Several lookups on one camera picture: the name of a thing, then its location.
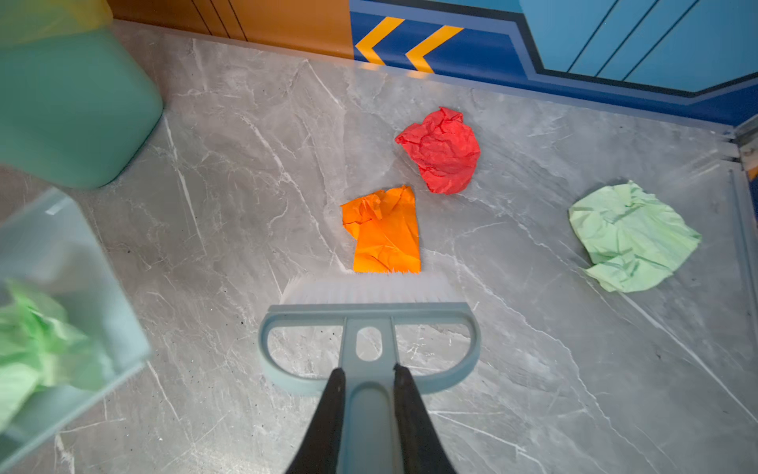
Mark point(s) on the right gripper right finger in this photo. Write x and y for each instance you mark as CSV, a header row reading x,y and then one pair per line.
x,y
421,449

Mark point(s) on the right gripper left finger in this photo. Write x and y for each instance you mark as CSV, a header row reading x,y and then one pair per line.
x,y
320,448

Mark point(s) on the grey-blue dustpan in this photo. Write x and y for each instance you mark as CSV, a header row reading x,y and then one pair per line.
x,y
50,245

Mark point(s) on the orange paper scrap centre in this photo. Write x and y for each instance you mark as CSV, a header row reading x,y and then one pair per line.
x,y
385,227

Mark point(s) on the light green paper scrap near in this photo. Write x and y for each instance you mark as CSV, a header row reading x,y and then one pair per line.
x,y
42,349

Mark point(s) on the light green paper scrap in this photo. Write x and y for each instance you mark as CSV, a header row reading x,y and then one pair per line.
x,y
42,349
633,239

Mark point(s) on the light green paper scrap far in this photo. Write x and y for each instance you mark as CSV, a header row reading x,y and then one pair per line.
x,y
633,239

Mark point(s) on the red paper scrap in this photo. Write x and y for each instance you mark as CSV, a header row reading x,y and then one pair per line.
x,y
445,149

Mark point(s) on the green trash bin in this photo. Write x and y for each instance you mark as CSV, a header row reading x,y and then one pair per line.
x,y
75,110

